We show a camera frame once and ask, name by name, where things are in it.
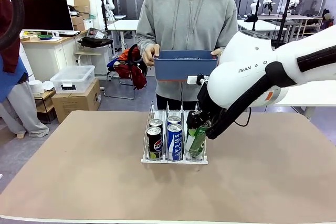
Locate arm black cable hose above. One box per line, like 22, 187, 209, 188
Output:
0, 0, 25, 51
206, 45, 336, 141

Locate small cardboard box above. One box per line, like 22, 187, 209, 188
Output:
72, 0, 91, 14
70, 14, 85, 31

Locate wooden shelf desk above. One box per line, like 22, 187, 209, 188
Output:
258, 14, 323, 38

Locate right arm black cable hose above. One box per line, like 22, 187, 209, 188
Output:
206, 45, 336, 141

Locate metal frame chair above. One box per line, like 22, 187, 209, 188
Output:
103, 62, 137, 100

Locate blue bin orange handles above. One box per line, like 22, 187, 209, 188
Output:
153, 50, 220, 82

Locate large cardboard box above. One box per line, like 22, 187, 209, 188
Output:
51, 78, 102, 123

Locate black Pepsi can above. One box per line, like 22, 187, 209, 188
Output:
149, 118, 163, 130
146, 126, 163, 161

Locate red backpack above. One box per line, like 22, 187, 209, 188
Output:
112, 43, 148, 90

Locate black computer monitor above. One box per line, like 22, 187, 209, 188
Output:
22, 0, 75, 31

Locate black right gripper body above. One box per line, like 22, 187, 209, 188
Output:
195, 83, 224, 124

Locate white wire can dispenser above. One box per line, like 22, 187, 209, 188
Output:
140, 100, 208, 165

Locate white desk cabinet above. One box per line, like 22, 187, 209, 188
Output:
20, 29, 89, 82

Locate clear plastic package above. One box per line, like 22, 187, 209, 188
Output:
86, 27, 108, 39

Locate person's right forearm grey sleeve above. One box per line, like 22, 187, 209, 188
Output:
135, 31, 158, 61

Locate small white shelf table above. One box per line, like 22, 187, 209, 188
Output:
75, 44, 111, 76

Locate black tripod stand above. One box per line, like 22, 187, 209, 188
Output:
244, 0, 263, 32
275, 0, 295, 49

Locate clear plastic storage box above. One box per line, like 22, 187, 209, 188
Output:
49, 65, 96, 94

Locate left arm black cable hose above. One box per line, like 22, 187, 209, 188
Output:
0, 0, 25, 51

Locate black bag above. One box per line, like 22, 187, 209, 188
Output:
77, 36, 113, 48

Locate person's right hand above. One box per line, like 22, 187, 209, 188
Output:
142, 44, 161, 67

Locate small wooden side table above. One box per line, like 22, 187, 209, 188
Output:
33, 89, 57, 124

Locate white paper roll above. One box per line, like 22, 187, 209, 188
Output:
28, 79, 45, 95

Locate person in grey hoodie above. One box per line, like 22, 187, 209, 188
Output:
135, 0, 239, 111

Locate person's left forearm grey sleeve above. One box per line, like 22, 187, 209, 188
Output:
216, 28, 238, 54

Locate blue Pocari Sweat can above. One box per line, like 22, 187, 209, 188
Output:
166, 115, 182, 125
166, 123, 183, 161

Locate person in grey trousers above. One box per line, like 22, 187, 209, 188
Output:
0, 0, 50, 140

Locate white background table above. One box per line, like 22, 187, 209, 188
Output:
237, 19, 288, 49
107, 19, 140, 51

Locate large white table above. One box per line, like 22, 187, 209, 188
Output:
271, 79, 336, 120

